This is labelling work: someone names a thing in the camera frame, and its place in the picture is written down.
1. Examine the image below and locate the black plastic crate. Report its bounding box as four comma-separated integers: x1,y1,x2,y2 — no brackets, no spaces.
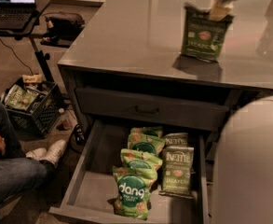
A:
0,77,62,138

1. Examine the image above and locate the person's leg in jeans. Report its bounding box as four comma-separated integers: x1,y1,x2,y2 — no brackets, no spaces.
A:
0,102,54,203

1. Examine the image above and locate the tan snack bag in crate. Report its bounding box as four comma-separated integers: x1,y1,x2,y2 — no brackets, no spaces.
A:
22,74,43,84

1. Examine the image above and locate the grey cabinet with counter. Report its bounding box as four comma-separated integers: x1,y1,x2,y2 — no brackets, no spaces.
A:
59,0,273,128

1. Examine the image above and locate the white sneaker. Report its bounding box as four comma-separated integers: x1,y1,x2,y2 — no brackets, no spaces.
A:
26,147,47,161
42,139,67,167

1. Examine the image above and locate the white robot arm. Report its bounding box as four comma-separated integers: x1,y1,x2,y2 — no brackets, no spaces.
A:
211,0,273,224

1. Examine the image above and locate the back green Kettle chip bag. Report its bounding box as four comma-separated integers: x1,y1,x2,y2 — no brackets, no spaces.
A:
163,133,188,147

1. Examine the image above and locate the open grey middle drawer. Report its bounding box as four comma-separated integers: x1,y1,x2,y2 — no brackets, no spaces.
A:
49,119,209,224

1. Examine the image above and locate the green kettle chip bag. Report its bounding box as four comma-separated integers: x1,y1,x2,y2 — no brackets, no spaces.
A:
161,146,194,195
163,133,188,147

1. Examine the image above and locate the back green Dang chip bag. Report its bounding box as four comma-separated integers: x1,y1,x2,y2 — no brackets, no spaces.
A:
130,126,163,137

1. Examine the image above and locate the green Kettle jalapeno bag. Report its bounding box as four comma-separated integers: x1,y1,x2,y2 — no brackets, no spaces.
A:
181,3,233,62

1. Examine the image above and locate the black laptop stand table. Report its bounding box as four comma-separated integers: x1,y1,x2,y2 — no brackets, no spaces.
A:
0,0,54,82

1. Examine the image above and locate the middle green Kettle chip bag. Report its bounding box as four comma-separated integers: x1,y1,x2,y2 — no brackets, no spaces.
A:
161,146,194,195

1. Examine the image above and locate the green chip bag in crate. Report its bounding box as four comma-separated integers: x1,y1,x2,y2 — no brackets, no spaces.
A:
4,84,38,111

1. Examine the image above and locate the green dang chip bag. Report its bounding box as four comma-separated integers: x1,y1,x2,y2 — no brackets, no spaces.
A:
113,166,157,220
120,148,162,171
130,126,163,137
128,133,165,157

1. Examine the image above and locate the closed grey top drawer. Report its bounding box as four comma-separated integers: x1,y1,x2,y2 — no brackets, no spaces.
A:
75,87,228,131

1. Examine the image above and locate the dark bag on floor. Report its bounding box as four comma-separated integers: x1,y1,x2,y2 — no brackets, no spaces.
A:
41,11,85,48

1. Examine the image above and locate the black power strip on floor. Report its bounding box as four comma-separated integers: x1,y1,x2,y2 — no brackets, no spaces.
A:
68,124,86,154

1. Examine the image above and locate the black laptop cable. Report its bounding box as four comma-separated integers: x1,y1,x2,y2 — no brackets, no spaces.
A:
0,36,35,77

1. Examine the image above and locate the front green Dang chip bag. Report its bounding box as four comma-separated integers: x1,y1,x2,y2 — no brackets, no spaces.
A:
113,166,157,220

